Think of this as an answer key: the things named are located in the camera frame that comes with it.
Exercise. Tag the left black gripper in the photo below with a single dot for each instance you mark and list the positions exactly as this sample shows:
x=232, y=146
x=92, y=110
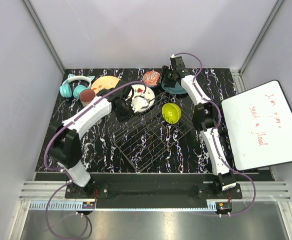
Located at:
x=124, y=119

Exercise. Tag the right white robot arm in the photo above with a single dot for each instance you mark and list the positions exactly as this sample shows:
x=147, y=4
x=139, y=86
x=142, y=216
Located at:
x=206, y=120

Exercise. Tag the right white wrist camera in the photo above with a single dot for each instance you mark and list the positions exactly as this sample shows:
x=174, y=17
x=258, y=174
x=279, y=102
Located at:
x=177, y=62

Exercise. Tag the white watermelon pattern plate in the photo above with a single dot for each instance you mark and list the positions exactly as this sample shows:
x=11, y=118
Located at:
x=144, y=91

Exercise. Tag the red patterned bowl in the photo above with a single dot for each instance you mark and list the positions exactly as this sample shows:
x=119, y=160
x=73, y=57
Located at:
x=151, y=78

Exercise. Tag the orange floral plate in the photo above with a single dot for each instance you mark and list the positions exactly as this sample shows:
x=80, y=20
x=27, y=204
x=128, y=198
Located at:
x=104, y=82

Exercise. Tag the black marble pattern mat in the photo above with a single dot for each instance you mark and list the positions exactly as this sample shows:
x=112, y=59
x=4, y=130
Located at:
x=100, y=155

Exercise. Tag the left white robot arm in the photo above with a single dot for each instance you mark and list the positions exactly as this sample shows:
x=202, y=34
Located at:
x=64, y=152

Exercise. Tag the yellow-green bowl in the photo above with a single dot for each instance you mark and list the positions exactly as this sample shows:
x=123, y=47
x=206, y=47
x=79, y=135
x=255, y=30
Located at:
x=171, y=113

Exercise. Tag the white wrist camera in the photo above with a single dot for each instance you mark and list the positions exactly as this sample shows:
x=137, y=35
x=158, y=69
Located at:
x=139, y=104
x=177, y=62

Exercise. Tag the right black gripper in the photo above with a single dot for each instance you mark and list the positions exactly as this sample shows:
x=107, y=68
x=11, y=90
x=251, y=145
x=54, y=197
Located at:
x=164, y=70

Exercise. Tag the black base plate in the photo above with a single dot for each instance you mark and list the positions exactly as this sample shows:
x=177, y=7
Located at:
x=197, y=185

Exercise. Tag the wire dish rack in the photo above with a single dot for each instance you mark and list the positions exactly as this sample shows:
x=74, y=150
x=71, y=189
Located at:
x=149, y=138

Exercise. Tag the teal scalloped plate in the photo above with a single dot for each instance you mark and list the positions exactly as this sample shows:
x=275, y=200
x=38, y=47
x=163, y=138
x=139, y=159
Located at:
x=177, y=90

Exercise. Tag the white dry-erase board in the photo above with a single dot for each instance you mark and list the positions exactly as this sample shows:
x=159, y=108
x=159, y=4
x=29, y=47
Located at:
x=259, y=125

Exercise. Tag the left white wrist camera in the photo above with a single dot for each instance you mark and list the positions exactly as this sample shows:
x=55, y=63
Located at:
x=139, y=104

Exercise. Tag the pink cup brown lid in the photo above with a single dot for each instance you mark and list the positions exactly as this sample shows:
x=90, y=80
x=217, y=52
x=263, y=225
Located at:
x=86, y=96

